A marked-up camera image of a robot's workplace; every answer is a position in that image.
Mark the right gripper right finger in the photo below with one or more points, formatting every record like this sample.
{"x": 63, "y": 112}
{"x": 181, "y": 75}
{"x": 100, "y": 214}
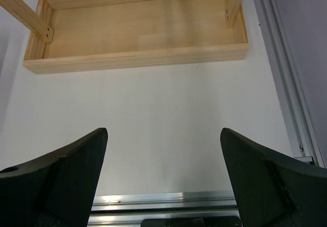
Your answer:
{"x": 270, "y": 188}

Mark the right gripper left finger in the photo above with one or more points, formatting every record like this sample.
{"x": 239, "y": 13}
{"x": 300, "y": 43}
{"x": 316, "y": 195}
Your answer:
{"x": 56, "y": 189}

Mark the wooden clothes rack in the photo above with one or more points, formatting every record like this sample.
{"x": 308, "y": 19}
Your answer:
{"x": 91, "y": 35}

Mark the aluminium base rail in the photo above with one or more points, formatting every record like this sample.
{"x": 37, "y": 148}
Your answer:
{"x": 162, "y": 192}

